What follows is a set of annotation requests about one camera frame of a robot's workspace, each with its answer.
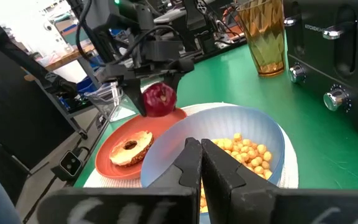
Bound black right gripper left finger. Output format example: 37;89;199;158
147;136;203;191

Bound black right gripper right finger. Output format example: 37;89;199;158
201;138;280;224

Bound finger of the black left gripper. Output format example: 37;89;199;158
163;72;185;95
124;78;147;118

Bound red apple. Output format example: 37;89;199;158
142;82;178;118

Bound halved bagel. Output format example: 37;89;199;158
109;130;154;167

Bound clear plastic container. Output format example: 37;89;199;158
84;81;139;123

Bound yellow cereal balls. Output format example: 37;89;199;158
197;133;275;214

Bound orange plate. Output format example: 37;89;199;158
94;107;188;180

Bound light blue bowl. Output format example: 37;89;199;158
140;105;285;224

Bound blue storage bin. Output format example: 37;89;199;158
75;76;99;98

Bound green table mat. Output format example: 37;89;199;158
73;40;358;190

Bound large white plate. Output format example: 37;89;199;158
83;101;300;189

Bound wooden workbench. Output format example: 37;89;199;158
23;43;96;82

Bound amber green faceted tumbler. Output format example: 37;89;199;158
236;0;287;78

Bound black partition panel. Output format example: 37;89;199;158
0;11;78;170

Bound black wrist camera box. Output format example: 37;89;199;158
147;39;183;62

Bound black depth camera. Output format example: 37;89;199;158
50;149;83;182

